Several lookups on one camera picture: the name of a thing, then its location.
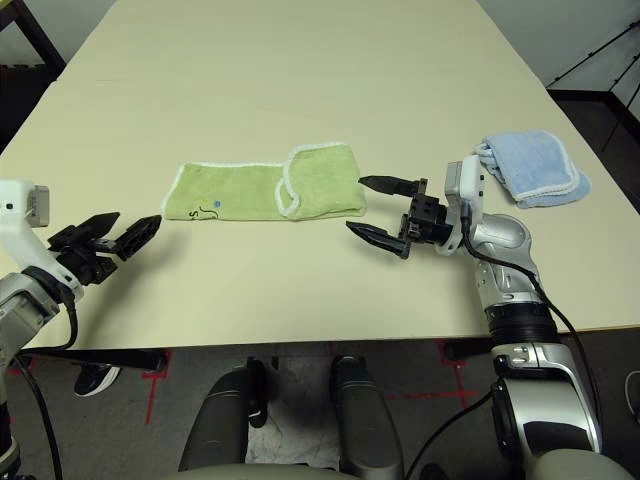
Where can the beige side table black frame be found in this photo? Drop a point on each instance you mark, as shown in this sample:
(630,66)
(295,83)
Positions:
(40,35)

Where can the black bystander sneaker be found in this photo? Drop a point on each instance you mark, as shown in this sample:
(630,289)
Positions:
(95,382)

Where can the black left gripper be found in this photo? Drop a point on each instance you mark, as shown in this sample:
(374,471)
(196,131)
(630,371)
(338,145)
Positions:
(85,260)

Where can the dark left robot leg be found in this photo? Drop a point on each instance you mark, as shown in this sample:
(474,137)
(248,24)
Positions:
(215,425)

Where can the green towel with white trim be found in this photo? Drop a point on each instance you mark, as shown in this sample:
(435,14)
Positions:
(235,190)

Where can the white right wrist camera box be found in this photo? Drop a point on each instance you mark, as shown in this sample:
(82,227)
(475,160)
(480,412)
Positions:
(467,185)

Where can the grey bystander shoe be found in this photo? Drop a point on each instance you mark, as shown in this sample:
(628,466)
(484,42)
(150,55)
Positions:
(635,385)

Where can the black tripod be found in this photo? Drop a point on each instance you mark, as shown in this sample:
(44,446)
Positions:
(592,52)

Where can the white crumpled floor sheet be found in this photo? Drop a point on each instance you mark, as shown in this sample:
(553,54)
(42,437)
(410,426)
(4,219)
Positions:
(295,447)

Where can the grey robot torso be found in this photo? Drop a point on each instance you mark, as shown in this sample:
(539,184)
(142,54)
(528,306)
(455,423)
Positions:
(260,472)

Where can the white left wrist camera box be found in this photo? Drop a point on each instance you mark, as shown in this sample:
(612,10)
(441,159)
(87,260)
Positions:
(15,210)

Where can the black table foot bar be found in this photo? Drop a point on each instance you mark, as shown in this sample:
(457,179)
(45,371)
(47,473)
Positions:
(465,349)
(125,361)

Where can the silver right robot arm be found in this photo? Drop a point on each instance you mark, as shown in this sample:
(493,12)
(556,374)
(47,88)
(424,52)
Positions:
(510,280)

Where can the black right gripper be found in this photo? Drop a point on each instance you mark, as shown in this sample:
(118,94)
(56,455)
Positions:
(425,220)

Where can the dark right robot leg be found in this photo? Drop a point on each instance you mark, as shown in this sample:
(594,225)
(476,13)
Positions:
(367,425)

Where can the black foam floor mat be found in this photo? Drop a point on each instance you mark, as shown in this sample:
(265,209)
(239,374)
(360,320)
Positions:
(20,100)

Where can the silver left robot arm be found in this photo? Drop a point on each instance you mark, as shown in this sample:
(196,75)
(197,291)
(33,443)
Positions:
(20,310)

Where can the dark robot leg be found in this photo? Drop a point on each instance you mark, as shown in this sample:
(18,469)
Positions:
(367,425)
(215,425)

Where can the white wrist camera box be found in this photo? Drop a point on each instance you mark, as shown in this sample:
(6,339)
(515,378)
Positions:
(15,210)
(467,185)

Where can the folded light blue towel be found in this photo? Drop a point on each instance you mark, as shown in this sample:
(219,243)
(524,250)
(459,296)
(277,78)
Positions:
(535,160)

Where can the black low platform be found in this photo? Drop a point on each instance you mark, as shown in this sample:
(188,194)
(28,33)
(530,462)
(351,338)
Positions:
(585,107)

